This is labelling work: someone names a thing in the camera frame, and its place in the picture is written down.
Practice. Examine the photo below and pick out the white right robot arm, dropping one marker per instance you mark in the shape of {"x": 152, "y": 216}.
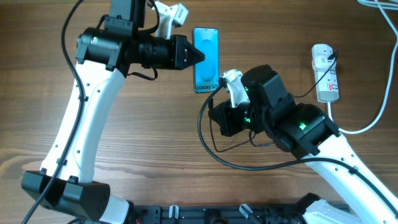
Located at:
{"x": 260, "y": 103}

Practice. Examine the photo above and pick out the white power strip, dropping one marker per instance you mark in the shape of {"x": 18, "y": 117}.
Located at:
{"x": 326, "y": 83}

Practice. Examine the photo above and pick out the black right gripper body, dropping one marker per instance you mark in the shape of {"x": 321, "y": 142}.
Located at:
{"x": 236, "y": 119}

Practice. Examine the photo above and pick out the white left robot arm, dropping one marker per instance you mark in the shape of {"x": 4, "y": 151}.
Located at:
{"x": 132, "y": 32}

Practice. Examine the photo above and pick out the white charger adapter plug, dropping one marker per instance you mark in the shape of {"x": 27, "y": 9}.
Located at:
{"x": 322, "y": 57}

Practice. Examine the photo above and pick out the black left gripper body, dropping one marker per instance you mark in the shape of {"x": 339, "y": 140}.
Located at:
{"x": 176, "y": 43}

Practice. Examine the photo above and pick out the blue Galaxy smartphone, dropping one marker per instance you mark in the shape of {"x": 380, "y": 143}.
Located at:
{"x": 206, "y": 40}

